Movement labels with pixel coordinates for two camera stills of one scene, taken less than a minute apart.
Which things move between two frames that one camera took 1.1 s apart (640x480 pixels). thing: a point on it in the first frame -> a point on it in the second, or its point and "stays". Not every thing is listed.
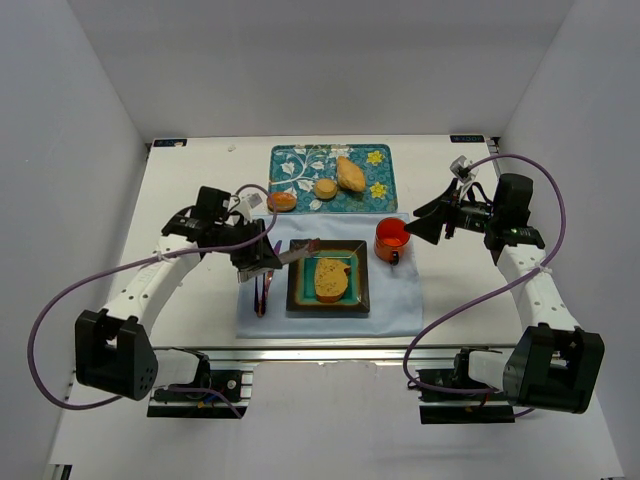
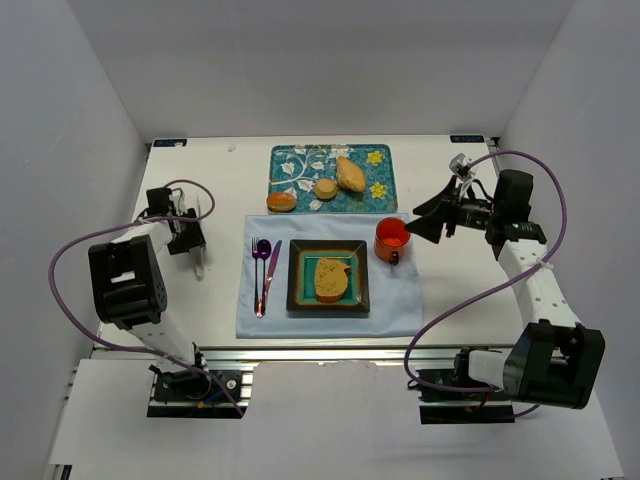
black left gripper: [255, 252] -> [189, 238]
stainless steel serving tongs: [283, 258] -> [198, 254]
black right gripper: [448, 218] stays
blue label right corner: [467, 139] stays
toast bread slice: [331, 277] stays
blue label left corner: [169, 142] stays
